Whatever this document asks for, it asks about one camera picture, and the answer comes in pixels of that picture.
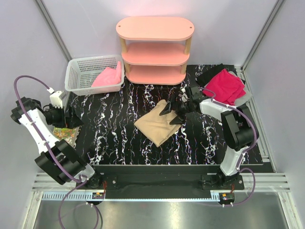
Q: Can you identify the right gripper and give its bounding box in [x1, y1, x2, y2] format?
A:
[160, 95, 193, 125]

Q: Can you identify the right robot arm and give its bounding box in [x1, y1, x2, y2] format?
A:
[159, 87, 259, 189]

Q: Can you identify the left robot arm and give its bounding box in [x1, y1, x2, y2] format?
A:
[11, 97, 103, 189]

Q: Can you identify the green treehouse book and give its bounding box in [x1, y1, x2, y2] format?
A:
[53, 127, 80, 148]

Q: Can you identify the white plastic basket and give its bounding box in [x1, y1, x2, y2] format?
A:
[64, 55, 125, 96]

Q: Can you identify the black t-shirt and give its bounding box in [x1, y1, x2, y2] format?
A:
[196, 64, 225, 87]

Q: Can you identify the pink t-shirt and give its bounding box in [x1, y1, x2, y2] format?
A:
[91, 61, 122, 87]

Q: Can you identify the magenta t-shirt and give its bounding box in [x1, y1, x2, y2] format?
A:
[203, 69, 246, 105]

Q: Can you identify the pink three-tier shelf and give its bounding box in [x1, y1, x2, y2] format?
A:
[116, 16, 194, 85]

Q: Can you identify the grey t-shirt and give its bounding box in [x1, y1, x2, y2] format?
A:
[233, 73, 252, 106]

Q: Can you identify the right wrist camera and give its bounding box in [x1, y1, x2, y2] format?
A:
[179, 88, 190, 103]

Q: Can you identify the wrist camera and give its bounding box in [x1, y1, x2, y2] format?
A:
[47, 87, 66, 109]
[179, 88, 190, 103]

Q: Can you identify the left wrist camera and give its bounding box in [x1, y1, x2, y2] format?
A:
[47, 87, 66, 109]

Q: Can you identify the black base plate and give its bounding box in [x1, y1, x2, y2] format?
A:
[75, 164, 275, 200]

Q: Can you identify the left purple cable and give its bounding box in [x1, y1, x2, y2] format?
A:
[13, 75, 103, 229]

